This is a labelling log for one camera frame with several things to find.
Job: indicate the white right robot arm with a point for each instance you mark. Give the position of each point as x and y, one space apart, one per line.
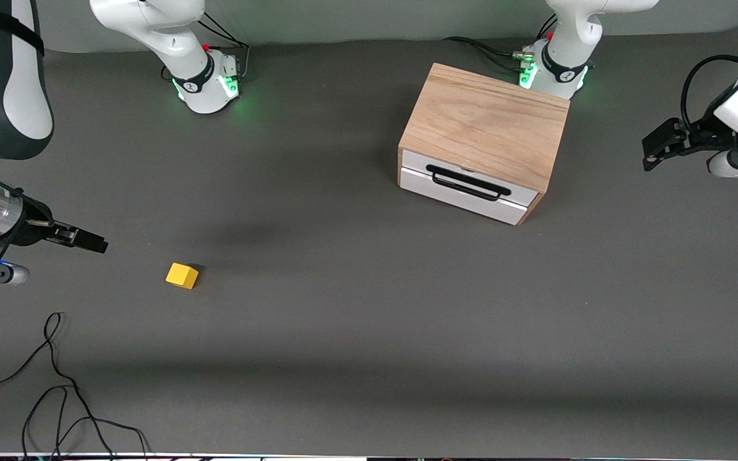
4 96

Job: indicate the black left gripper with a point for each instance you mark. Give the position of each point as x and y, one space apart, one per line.
701 130

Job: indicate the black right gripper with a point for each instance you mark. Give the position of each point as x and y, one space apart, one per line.
31 224

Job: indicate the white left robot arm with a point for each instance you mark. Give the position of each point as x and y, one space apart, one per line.
567 38

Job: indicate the white-fronted wooden drawer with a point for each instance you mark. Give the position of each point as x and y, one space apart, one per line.
420 182

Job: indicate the wooden drawer cabinet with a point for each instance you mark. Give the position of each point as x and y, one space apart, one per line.
484 121

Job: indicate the yellow wooden block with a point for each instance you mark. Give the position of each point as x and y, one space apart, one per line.
180 275

